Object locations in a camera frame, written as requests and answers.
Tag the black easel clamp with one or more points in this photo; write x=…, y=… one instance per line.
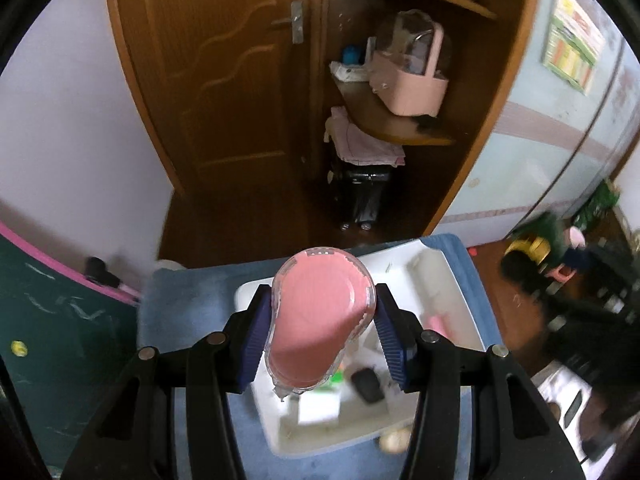
x=100, y=269

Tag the yellow round magnet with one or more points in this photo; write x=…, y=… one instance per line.
x=18, y=348

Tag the blue plush mat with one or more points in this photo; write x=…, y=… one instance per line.
x=200, y=300

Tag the green bag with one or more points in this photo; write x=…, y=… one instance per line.
x=600, y=202

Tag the pink folded cloth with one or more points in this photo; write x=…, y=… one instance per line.
x=360, y=145

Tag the green chalkboard with pink frame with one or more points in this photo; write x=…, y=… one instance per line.
x=50, y=360

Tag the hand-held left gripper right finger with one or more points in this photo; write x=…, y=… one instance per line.
x=392, y=340

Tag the pink basket with clear lid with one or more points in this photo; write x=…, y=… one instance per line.
x=410, y=90

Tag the pink correction tape dispenser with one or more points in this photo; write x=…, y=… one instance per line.
x=315, y=320

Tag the brown wooden door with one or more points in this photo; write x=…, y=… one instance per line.
x=215, y=85

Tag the white plastic storage bin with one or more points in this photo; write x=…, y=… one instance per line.
x=450, y=285

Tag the small black device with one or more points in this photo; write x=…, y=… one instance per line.
x=367, y=385

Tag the pink plastic stool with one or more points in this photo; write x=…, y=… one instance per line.
x=572, y=240

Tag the gold oval case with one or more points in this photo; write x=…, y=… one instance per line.
x=395, y=440

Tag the light blue wardrobe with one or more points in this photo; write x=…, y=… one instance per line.
x=525, y=150

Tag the colourful sticky note block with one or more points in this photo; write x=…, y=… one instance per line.
x=337, y=376

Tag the pink and grey tube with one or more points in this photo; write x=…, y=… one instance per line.
x=440, y=324

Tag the black wheeled suitcase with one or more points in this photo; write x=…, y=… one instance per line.
x=362, y=195

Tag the wall poster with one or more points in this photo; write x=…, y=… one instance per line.
x=572, y=40

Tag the white cardboard box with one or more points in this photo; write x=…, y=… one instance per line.
x=318, y=407

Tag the blue cup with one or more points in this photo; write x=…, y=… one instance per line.
x=351, y=54

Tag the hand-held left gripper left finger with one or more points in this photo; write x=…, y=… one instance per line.
x=252, y=345

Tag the yellow toy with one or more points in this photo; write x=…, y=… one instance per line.
x=525, y=248

